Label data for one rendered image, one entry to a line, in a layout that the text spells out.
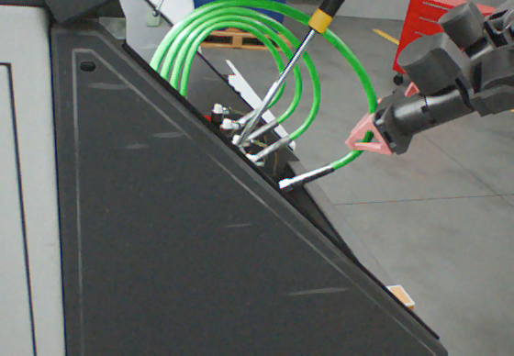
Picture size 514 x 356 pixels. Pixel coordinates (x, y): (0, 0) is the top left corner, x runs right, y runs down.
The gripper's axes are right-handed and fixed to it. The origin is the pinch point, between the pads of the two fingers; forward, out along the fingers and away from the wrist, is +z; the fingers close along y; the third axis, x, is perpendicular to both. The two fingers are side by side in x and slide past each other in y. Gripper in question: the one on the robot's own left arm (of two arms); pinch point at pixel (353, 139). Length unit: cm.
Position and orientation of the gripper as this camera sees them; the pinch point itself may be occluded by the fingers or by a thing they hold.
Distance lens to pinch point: 88.8
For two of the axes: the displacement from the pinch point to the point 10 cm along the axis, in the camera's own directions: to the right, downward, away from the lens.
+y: -4.2, 5.7, -7.1
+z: -7.0, 3.0, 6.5
